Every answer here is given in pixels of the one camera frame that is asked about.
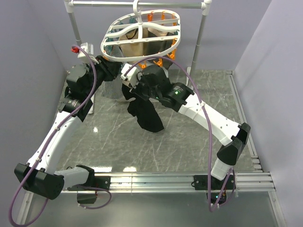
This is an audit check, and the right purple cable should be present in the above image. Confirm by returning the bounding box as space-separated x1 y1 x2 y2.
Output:
125 55 237 213

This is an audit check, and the striped grey hanging underwear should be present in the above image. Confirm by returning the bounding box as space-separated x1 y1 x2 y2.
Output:
100 44 126 101

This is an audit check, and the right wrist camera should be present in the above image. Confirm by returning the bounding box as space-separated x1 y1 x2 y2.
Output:
121 63 141 88

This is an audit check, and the dark olive hanging underwear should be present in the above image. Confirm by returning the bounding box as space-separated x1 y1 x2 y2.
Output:
143 31 173 70

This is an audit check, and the purple cable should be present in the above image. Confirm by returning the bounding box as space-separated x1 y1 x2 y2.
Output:
125 55 237 213
8 44 112 226

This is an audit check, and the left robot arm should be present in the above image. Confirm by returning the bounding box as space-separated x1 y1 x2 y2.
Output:
14 56 122 200

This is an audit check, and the white clothes rack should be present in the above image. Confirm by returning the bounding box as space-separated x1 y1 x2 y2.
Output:
63 0 213 115

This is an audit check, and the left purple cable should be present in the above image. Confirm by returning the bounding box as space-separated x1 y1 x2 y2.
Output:
8 44 112 226

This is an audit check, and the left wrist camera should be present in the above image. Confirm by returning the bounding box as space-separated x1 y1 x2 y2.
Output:
71 43 97 64

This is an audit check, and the white clip hanger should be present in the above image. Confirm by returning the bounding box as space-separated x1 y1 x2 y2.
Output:
100 0 181 67

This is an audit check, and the beige hanging underwear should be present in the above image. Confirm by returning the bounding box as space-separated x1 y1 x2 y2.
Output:
119 28 167 57

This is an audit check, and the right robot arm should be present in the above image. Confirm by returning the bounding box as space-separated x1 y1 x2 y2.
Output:
121 65 251 189

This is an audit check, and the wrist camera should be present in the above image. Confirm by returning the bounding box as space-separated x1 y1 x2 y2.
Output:
71 43 97 64
121 63 141 88

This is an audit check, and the aluminium rail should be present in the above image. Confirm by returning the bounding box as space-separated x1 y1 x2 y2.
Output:
26 171 276 193

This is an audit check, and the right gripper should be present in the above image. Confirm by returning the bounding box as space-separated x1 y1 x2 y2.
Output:
129 73 161 101

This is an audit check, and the black underwear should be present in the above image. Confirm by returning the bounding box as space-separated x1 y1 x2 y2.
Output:
122 84 164 133

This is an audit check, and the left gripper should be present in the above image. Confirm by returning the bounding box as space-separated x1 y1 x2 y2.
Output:
85 55 123 98

